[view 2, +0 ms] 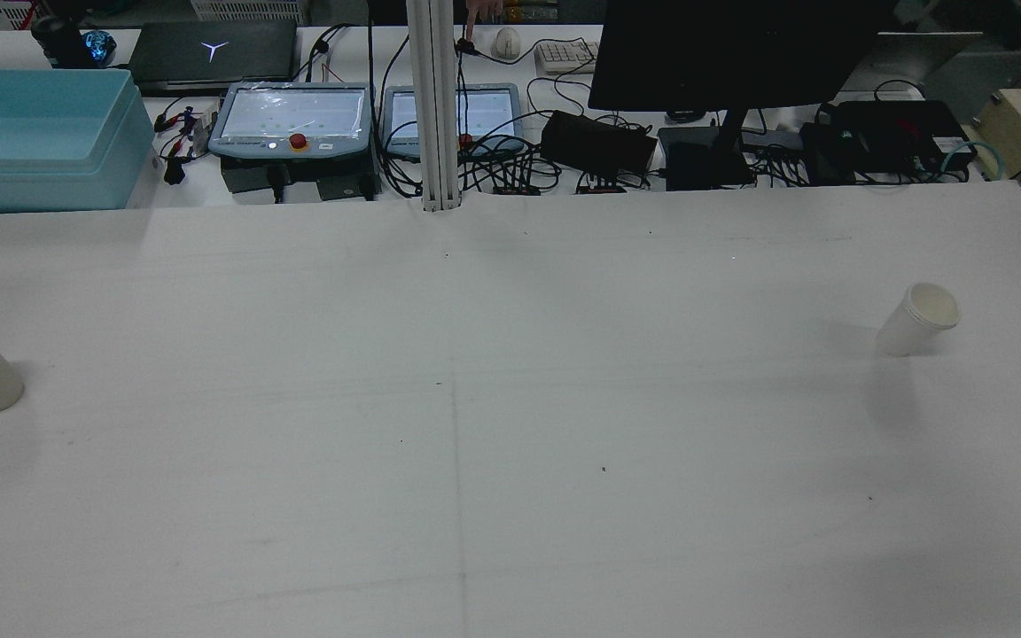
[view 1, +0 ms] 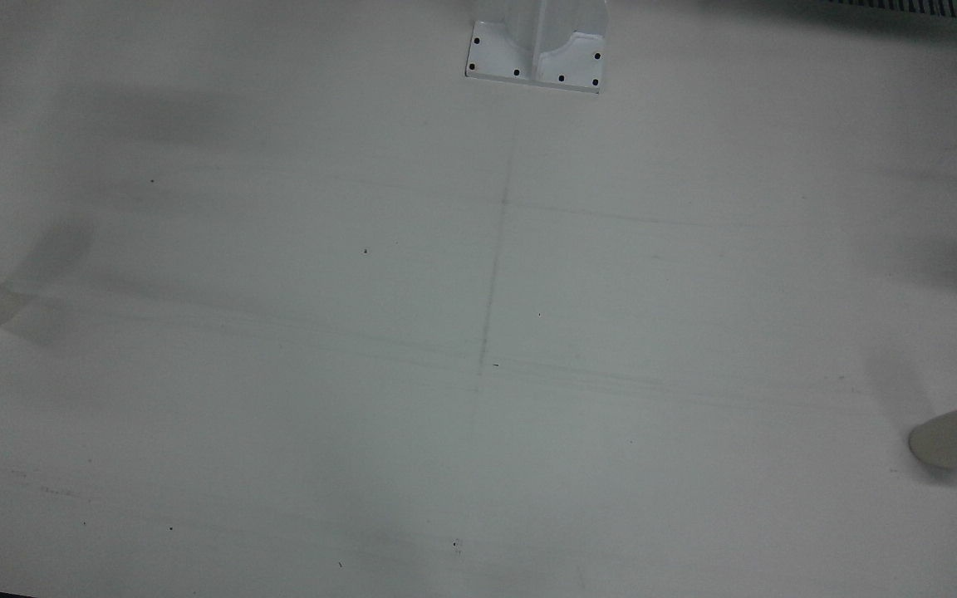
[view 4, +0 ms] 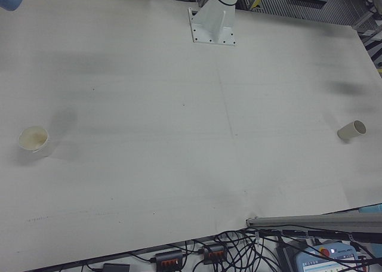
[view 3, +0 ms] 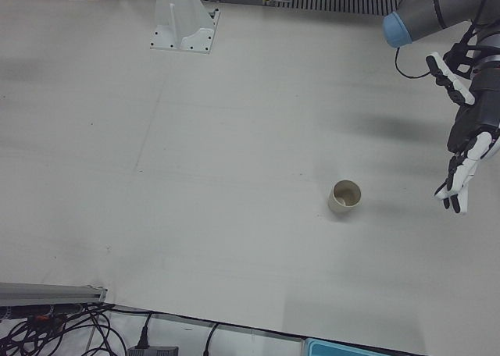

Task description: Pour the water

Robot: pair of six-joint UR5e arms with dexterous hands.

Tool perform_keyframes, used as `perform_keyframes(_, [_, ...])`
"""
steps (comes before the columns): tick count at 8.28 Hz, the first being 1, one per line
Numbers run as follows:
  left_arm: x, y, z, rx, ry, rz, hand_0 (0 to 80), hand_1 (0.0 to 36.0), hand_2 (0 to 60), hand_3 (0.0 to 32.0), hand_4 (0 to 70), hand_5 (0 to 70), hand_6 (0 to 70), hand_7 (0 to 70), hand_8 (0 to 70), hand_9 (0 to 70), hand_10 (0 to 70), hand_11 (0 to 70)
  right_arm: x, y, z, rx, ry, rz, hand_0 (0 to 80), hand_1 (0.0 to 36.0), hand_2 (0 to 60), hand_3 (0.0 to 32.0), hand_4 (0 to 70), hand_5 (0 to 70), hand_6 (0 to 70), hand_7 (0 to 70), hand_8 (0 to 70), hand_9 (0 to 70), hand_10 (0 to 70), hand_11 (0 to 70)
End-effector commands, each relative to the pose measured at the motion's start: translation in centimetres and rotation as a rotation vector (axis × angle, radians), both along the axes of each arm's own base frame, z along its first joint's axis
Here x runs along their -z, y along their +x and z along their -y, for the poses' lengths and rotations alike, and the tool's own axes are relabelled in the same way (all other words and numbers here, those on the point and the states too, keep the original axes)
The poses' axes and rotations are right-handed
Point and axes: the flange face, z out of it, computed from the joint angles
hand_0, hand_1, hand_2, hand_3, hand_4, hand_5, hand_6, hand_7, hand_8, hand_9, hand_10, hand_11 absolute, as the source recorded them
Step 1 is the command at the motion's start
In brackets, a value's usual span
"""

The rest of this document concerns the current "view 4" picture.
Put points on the dark grey pendant holder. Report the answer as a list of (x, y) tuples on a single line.
[(286, 257)]

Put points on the white pedestal mount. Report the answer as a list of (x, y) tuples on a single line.
[(213, 24)]

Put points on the aluminium extrusion beam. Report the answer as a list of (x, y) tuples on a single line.
[(313, 221)]

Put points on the light blue teach pendant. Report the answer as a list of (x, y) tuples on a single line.
[(328, 260)]

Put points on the dark grey power adapter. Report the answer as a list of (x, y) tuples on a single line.
[(116, 267)]

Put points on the black USB hub orange ports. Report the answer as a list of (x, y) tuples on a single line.
[(213, 252), (168, 258)]

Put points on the large white paper cup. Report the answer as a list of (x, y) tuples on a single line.
[(34, 142)]

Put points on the small thick-walled white cup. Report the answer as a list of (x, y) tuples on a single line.
[(350, 132)]

